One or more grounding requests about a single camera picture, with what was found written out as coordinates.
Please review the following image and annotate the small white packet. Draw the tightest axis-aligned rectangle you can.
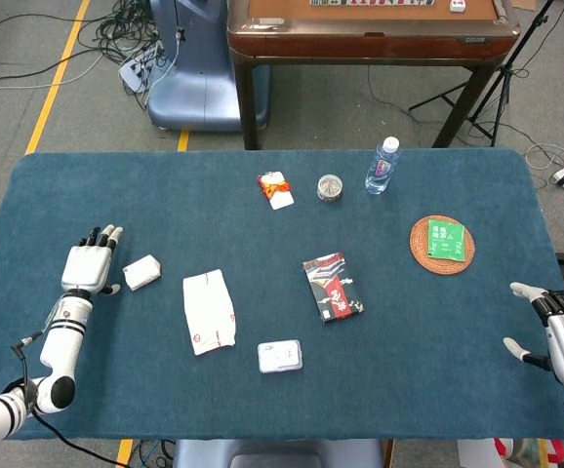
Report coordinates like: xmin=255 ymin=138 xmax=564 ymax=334
xmin=122 ymin=253 xmax=162 ymax=293

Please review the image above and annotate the brown mahjong table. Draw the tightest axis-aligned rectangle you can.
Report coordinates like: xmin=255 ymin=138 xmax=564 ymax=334
xmin=226 ymin=0 xmax=522 ymax=150

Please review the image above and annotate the black floor cable bundle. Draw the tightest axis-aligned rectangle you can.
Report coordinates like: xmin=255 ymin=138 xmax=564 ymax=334
xmin=76 ymin=0 xmax=166 ymax=64

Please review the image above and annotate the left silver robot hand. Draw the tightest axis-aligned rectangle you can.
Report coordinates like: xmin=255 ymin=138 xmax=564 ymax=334
xmin=60 ymin=224 xmax=124 ymax=297

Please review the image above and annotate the grey robot torso base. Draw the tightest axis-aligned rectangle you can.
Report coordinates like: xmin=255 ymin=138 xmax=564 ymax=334
xmin=172 ymin=438 xmax=385 ymax=468

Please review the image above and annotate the row of mahjong tiles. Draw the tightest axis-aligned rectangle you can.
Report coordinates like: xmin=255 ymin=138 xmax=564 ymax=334
xmin=309 ymin=0 xmax=436 ymax=8

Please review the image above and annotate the clear water bottle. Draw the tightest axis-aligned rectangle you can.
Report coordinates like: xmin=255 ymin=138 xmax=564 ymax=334
xmin=364 ymin=136 xmax=402 ymax=196

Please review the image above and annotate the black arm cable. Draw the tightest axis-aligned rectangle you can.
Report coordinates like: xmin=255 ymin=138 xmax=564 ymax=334
xmin=11 ymin=331 xmax=132 ymax=468

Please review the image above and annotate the clear plastic card box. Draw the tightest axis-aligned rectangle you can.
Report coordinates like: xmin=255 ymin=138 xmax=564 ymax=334
xmin=257 ymin=339 xmax=304 ymax=374

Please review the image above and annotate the green tea packet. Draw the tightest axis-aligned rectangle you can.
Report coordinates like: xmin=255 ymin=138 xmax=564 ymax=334
xmin=426 ymin=218 xmax=466 ymax=262

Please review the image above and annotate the white pink wet wipes pack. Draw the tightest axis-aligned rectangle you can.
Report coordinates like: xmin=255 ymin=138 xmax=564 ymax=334
xmin=181 ymin=268 xmax=238 ymax=357

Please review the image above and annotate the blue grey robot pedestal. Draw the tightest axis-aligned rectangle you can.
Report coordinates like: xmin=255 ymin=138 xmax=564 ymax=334
xmin=145 ymin=0 xmax=271 ymax=132

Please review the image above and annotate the blue felt table cover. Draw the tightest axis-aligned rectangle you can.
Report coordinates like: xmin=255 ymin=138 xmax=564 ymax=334
xmin=0 ymin=148 xmax=564 ymax=443

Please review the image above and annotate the black red flat box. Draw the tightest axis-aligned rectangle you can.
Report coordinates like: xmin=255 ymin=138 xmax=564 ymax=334
xmin=302 ymin=252 xmax=365 ymax=325

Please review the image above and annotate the orange white snack packet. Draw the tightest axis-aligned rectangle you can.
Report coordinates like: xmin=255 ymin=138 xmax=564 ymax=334
xmin=257 ymin=171 xmax=296 ymax=212

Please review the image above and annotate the white power strip with plugs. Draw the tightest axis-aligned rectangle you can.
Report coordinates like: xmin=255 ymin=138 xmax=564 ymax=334
xmin=118 ymin=41 xmax=166 ymax=95

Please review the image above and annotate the black tripod stand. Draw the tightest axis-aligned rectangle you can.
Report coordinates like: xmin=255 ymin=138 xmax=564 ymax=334
xmin=408 ymin=0 xmax=556 ymax=147

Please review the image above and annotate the round woven rattan coaster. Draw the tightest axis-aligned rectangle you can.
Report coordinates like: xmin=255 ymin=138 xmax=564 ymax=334
xmin=409 ymin=214 xmax=477 ymax=277

